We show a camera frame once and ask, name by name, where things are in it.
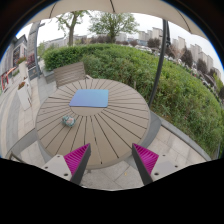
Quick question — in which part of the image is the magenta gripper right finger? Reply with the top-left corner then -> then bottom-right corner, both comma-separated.
131,143 -> 183,186

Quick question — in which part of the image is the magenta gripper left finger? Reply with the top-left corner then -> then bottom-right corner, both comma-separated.
42,143 -> 92,186

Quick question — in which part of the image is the green hedge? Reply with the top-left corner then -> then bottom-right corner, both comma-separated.
44,44 -> 224,156

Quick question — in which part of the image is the wooden slatted chair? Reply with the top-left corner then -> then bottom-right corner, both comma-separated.
53,62 -> 89,87

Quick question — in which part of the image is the white planter box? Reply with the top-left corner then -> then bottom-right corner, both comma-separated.
17,81 -> 31,110

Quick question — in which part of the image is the dark umbrella pole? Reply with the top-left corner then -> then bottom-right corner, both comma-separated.
148,19 -> 168,108

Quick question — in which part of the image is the beige patio umbrella canopy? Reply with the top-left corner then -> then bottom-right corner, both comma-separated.
28,0 -> 207,38

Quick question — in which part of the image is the grey lamp post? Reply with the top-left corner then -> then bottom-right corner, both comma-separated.
34,20 -> 45,78

